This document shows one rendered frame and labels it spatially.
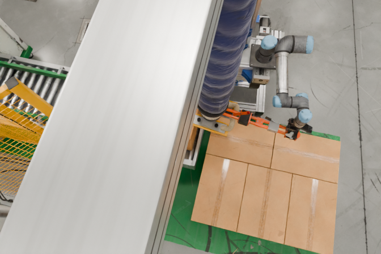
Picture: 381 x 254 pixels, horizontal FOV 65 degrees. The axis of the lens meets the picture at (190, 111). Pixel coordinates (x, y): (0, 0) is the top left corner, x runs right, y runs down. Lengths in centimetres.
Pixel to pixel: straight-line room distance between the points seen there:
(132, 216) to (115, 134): 6
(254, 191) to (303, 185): 43
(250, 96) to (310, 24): 143
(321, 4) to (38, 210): 444
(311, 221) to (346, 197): 83
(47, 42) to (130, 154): 419
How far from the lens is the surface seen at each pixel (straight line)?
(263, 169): 281
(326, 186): 295
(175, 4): 28
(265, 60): 258
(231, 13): 111
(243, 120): 218
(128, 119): 23
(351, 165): 369
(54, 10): 466
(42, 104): 170
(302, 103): 197
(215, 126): 225
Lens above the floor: 326
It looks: 70 degrees down
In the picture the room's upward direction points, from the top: 5 degrees counter-clockwise
